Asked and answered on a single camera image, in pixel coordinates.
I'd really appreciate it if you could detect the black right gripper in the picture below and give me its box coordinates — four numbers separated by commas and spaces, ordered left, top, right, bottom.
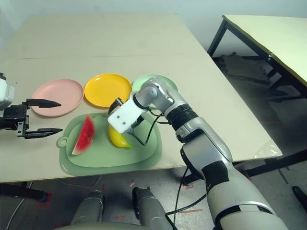
108, 97, 146, 134

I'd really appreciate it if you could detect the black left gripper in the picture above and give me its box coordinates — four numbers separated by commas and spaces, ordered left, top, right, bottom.
0, 98, 64, 140

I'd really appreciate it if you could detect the yellow toy banana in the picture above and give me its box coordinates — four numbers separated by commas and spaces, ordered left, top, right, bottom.
108, 124, 133, 149

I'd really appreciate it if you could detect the toy watermelon slice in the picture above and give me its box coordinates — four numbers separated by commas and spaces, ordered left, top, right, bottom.
71, 115, 96, 156

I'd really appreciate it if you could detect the yellow plastic plate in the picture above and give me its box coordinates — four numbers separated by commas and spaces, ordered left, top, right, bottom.
83, 73, 132, 110

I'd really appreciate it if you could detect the pink plastic plate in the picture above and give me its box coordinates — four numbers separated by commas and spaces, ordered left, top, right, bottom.
31, 79, 84, 117

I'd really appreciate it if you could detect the mint green plastic plate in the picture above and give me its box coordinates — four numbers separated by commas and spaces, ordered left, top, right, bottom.
131, 74, 178, 94

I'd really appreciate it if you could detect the green silicone cutting board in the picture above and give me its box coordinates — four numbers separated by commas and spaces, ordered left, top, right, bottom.
56, 112, 163, 177

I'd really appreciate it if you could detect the grey left robot leg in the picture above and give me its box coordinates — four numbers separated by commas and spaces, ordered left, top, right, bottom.
71, 190, 105, 226

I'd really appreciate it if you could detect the grey robot leg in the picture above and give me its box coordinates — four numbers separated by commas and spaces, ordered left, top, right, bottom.
132, 186, 173, 230
71, 190, 105, 226

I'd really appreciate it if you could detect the grey right robot leg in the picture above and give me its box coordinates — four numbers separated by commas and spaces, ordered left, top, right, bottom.
132, 186, 173, 230

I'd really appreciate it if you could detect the grey robot torso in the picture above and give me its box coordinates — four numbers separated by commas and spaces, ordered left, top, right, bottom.
52, 221, 144, 230

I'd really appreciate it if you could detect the red floor tape strip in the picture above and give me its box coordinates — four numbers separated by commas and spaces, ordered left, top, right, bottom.
178, 208, 203, 214

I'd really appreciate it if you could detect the clear plastic film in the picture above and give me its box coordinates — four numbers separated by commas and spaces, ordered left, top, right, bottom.
254, 143, 283, 159

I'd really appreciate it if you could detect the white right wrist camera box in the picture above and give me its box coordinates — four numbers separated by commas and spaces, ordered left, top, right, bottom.
107, 97, 147, 134

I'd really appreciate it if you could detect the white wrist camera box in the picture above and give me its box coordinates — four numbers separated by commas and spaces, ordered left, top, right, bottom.
107, 97, 147, 134
0, 73, 15, 111

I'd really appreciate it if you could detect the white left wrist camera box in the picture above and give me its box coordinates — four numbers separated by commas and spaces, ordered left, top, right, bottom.
0, 73, 15, 111

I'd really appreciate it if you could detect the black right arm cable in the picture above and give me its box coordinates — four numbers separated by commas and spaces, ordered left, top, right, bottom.
129, 109, 208, 230

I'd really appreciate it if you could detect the thin white floor cable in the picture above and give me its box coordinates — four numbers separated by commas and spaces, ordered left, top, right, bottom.
57, 176, 103, 190

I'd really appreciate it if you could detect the beige side table black frame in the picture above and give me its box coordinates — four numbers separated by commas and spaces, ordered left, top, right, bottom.
206, 14, 307, 96

